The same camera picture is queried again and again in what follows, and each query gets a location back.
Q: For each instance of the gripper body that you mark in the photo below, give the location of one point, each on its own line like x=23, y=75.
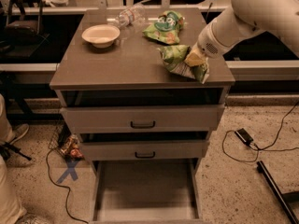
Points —
x=206, y=46

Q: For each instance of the green jalapeno chip bag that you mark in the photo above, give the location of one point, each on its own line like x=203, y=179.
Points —
x=173, y=60

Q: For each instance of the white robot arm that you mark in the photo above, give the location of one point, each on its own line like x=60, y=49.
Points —
x=245, y=19

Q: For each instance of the green cartoon snack bag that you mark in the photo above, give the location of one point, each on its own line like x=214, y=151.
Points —
x=166, y=28

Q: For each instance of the top grey drawer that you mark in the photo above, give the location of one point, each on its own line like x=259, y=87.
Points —
x=143, y=119

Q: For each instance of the grey drawer cabinet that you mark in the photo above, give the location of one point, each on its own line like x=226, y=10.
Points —
x=128, y=74

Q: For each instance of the middle grey drawer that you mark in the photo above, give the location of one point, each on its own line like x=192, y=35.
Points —
x=114, y=151

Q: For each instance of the bottom grey open drawer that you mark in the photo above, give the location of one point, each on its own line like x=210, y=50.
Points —
x=145, y=192

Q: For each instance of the colourful snack bag on floor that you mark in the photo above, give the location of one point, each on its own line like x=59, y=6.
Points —
x=70, y=148

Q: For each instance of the clear plastic water bottle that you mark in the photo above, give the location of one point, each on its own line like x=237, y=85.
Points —
x=135, y=14

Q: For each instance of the black power adapter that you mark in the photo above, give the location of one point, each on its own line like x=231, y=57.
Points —
x=244, y=136

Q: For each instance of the white paper bowl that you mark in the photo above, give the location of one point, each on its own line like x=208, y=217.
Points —
x=101, y=36

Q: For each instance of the black metal stand leg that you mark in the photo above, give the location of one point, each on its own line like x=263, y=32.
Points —
x=285, y=199

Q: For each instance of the blue tape cross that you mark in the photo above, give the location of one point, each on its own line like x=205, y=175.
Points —
x=69, y=171

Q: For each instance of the black chair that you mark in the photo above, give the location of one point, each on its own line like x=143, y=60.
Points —
x=22, y=37

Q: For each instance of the grey sneaker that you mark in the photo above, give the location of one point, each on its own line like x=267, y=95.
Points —
x=18, y=133

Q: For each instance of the black tripod leg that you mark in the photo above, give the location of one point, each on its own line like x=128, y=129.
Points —
x=6, y=148

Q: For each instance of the beige trouser leg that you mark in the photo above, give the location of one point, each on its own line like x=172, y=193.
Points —
x=11, y=209

